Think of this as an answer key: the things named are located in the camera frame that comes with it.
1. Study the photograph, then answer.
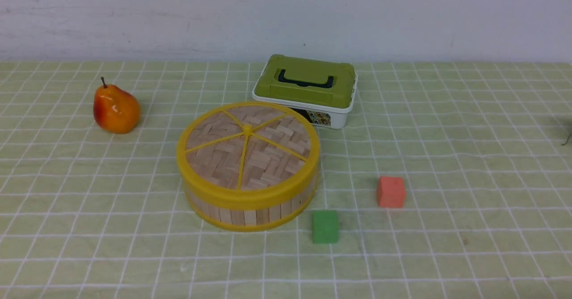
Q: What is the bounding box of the red foam cube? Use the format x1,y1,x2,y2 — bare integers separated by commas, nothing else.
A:
376,176,406,209

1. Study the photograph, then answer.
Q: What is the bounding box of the green white lidded box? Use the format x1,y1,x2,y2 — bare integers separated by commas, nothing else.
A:
252,54,359,130

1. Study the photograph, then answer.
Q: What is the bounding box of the yellow woven steamer lid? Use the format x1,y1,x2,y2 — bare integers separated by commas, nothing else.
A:
176,101,320,210

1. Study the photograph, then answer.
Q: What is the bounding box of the orange red pear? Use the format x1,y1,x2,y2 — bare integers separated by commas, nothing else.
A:
93,77,141,134

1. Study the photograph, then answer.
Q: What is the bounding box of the green foam cube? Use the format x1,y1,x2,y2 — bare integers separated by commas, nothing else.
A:
312,210,340,244

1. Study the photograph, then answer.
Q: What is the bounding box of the green checkered tablecloth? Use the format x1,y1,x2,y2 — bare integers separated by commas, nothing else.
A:
0,61,572,299

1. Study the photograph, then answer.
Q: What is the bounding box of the yellow bamboo steamer basket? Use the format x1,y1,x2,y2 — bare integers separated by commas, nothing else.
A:
183,174,319,232

